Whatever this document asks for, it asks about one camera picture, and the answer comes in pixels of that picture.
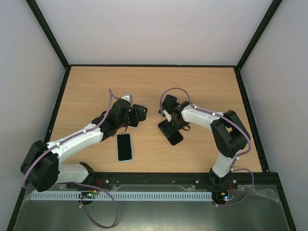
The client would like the phone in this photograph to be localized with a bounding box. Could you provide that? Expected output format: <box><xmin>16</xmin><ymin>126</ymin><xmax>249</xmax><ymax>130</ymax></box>
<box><xmin>158</xmin><ymin>120</ymin><xmax>183</xmax><ymax>146</ymax></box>
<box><xmin>116</xmin><ymin>133</ymin><xmax>133</xmax><ymax>162</ymax></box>

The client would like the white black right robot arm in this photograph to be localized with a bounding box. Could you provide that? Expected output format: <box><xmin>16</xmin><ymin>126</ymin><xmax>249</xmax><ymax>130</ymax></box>
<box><xmin>158</xmin><ymin>94</ymin><xmax>251</xmax><ymax>189</ymax></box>

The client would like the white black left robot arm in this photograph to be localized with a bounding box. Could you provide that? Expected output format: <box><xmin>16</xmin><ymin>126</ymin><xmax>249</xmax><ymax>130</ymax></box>
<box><xmin>20</xmin><ymin>98</ymin><xmax>148</xmax><ymax>192</ymax></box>

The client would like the phone in light blue case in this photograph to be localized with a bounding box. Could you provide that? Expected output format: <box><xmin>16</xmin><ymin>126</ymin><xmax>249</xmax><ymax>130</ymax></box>
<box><xmin>116</xmin><ymin>133</ymin><xmax>133</xmax><ymax>162</ymax></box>

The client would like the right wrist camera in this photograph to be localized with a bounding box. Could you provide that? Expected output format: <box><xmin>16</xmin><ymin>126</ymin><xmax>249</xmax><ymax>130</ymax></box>
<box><xmin>159</xmin><ymin>108</ymin><xmax>172</xmax><ymax>122</ymax></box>

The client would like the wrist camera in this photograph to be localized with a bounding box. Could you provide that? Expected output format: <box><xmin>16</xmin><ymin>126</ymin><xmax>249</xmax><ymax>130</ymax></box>
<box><xmin>159</xmin><ymin>108</ymin><xmax>172</xmax><ymax>122</ymax></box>
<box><xmin>120</xmin><ymin>94</ymin><xmax>133</xmax><ymax>103</ymax></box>

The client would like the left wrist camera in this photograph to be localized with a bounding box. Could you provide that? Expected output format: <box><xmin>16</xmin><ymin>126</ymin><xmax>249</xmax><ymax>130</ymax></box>
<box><xmin>120</xmin><ymin>94</ymin><xmax>133</xmax><ymax>103</ymax></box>

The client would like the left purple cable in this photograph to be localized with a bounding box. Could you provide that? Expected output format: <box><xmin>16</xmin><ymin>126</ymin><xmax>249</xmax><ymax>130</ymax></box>
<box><xmin>22</xmin><ymin>88</ymin><xmax>120</xmax><ymax>228</ymax></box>

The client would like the purple cable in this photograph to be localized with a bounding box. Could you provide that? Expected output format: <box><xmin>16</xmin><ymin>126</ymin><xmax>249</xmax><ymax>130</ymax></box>
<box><xmin>159</xmin><ymin>87</ymin><xmax>255</xmax><ymax>207</ymax></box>
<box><xmin>22</xmin><ymin>88</ymin><xmax>120</xmax><ymax>228</ymax></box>

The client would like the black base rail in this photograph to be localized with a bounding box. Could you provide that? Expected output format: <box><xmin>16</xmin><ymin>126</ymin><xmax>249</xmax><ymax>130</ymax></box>
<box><xmin>66</xmin><ymin>172</ymin><xmax>239</xmax><ymax>190</ymax></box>

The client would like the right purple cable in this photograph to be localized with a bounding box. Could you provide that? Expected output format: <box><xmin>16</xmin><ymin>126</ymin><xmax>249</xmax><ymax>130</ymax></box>
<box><xmin>159</xmin><ymin>87</ymin><xmax>255</xmax><ymax>207</ymax></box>

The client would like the white slotted cable duct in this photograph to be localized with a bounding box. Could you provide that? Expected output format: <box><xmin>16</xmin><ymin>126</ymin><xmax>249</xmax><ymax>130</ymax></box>
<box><xmin>30</xmin><ymin>191</ymin><xmax>212</xmax><ymax>202</ymax></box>

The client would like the black enclosure frame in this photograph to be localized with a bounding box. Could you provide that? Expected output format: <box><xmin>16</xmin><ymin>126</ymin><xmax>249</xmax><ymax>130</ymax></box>
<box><xmin>4</xmin><ymin>0</ymin><xmax>298</xmax><ymax>231</ymax></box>

